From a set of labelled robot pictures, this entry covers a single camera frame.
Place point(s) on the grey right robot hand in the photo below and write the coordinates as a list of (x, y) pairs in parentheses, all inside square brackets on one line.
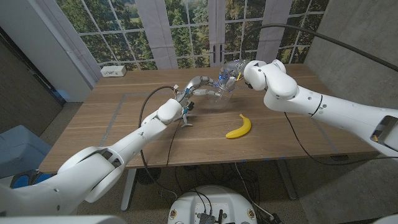
[(233, 68)]

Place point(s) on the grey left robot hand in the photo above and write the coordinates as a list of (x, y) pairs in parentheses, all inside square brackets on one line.
[(194, 84)]

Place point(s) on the clear glass jar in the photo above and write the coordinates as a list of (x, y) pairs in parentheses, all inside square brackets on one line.
[(219, 101)]

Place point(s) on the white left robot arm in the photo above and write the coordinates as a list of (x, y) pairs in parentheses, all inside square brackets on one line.
[(93, 168)]

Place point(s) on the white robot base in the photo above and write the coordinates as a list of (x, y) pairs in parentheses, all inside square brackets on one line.
[(214, 202)]

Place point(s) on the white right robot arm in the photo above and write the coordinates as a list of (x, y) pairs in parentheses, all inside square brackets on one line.
[(326, 105)]

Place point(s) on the white robot shoulder cover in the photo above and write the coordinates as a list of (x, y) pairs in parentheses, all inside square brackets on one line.
[(62, 220)]

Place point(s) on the grey toy airplane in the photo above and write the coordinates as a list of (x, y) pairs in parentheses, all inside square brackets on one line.
[(186, 121)]

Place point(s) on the yellow toy banana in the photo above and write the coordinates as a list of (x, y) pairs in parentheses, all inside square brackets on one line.
[(242, 130)]

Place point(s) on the printed window backdrop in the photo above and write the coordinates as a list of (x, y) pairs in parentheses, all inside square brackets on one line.
[(186, 34)]

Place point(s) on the white power outlet box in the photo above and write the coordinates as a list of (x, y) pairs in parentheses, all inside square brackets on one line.
[(113, 71)]

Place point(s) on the black round floor fan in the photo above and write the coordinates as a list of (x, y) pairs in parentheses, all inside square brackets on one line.
[(148, 175)]

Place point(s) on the white table leg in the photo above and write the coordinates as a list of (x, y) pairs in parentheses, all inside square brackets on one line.
[(128, 193)]

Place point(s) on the grey table leg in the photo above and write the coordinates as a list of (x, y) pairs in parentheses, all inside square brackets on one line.
[(287, 183)]

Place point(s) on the blue-grey storage bin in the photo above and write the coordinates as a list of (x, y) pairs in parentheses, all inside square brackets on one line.
[(21, 149)]

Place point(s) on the blue and black seat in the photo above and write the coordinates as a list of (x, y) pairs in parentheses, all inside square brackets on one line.
[(21, 180)]

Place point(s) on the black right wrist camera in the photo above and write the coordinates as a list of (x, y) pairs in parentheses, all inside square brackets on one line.
[(247, 84)]

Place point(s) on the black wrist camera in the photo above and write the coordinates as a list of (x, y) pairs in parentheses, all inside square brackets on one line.
[(247, 84), (188, 107)]

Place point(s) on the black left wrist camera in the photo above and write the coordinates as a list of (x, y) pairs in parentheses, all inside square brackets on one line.
[(188, 107)]

